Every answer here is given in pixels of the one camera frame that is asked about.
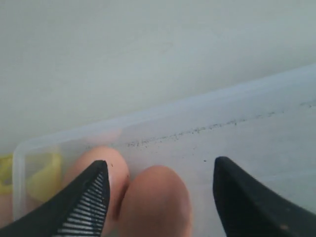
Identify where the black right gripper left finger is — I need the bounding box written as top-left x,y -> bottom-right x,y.
0,160 -> 110,237

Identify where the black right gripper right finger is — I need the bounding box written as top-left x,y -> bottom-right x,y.
213,157 -> 316,237

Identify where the brown egg box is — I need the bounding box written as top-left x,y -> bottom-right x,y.
118,165 -> 193,237
62,146 -> 130,226

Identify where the yellow plastic egg tray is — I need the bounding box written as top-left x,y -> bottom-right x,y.
0,153 -> 62,202

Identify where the clear plastic container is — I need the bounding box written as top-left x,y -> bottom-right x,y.
12,64 -> 316,237

